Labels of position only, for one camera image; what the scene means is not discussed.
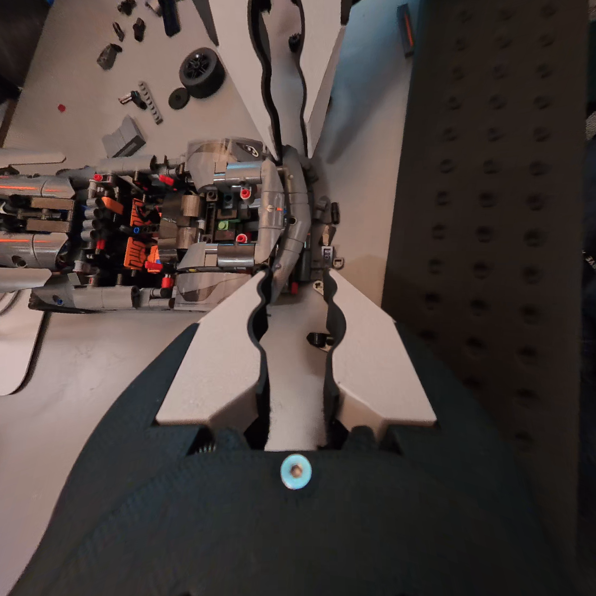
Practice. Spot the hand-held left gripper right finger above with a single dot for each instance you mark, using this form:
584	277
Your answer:
382	372

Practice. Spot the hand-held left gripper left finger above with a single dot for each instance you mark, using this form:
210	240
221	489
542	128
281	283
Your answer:
212	372

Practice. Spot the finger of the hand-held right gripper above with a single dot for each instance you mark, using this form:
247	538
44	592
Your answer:
237	56
323	46

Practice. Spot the grey lego car model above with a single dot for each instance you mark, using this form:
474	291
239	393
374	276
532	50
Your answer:
298	205

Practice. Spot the small black lego gear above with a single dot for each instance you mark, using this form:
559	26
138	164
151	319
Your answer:
294	43

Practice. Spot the black lego tire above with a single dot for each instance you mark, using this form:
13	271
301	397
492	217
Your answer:
202	72

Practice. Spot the black lego double connector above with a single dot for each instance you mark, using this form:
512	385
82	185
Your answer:
320	340

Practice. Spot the black lego disc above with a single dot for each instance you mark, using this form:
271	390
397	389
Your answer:
178	98

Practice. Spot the black lego plate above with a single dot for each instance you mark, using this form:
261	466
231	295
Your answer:
170	18

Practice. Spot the dark lego plate red mark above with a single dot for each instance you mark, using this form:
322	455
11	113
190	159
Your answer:
406	30

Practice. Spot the long grey lego plate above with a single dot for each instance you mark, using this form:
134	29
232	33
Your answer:
150	103

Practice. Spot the small black lego piece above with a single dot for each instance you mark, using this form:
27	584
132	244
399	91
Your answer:
138	29
126	7

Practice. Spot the grey lego plate with holes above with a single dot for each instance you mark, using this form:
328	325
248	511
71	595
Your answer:
318	287

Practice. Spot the dark grey lego technic block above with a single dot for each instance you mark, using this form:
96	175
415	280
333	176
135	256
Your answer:
109	56

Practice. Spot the light grey lego tile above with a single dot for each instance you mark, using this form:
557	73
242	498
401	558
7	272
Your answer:
327	254

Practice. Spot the grey lego sloped panel assembly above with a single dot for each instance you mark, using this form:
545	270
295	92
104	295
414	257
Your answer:
123	137

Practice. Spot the dark glossy lego tile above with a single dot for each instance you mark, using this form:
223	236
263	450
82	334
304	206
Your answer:
328	236

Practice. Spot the short black lego pin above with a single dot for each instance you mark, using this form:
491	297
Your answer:
334	212

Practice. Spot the black lego set box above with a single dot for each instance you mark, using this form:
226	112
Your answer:
18	37

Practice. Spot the black dimpled foam mat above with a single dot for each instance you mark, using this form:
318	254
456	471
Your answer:
489	186

